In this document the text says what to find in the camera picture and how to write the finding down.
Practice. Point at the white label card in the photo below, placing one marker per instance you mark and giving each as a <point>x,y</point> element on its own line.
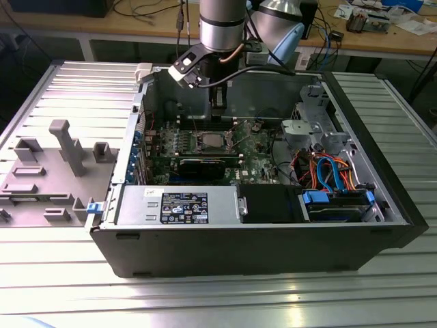
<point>303,61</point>

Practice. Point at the metal heatsink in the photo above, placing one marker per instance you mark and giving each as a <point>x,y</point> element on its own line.
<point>356,22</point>

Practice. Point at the blue case latch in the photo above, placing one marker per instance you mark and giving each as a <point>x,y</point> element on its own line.
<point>94,208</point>

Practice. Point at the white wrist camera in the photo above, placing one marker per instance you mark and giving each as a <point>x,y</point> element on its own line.
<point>181,70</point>

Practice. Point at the black plastic shroud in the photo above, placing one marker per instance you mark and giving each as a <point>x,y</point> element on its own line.
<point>269,205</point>

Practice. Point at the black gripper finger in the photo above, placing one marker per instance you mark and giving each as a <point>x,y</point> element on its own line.
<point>224,102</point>
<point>213,102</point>

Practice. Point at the black PC case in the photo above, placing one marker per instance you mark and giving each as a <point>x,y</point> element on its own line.
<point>239,253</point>

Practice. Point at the round coin cell battery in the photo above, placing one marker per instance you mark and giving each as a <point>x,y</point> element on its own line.
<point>256,126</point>

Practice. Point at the silver metal disk bay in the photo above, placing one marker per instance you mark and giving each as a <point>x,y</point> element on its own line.
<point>300,131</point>

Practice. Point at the wooden desk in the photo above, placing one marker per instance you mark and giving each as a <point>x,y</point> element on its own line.
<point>102,27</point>

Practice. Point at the silver power supply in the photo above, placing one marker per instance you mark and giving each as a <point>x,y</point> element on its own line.
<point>136,205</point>

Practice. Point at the small black adapter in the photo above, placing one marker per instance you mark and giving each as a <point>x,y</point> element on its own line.
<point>336,36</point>

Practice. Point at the green motherboard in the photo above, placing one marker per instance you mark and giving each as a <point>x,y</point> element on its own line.
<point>254,164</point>

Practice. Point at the black box on desk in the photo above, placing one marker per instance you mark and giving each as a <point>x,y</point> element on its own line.
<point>51,7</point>

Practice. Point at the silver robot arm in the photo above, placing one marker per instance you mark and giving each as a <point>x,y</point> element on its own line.
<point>222,30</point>

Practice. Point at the hard disk in blue carrier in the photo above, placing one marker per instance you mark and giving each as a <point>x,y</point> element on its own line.
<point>315,198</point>

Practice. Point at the grey parts rack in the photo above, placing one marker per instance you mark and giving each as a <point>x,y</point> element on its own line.
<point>51,191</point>

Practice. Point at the small silver bracket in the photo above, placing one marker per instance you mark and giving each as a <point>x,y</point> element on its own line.
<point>242,205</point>

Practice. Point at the CPU socket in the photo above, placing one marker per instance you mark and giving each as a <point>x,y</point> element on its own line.
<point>199,141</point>

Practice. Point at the black graphics card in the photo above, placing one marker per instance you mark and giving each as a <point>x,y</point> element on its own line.
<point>201,167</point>

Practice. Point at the white paper sheet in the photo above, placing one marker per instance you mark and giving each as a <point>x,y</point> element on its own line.
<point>413,27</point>

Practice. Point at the grey electronic device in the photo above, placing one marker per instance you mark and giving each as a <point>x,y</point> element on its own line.
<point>377,24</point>

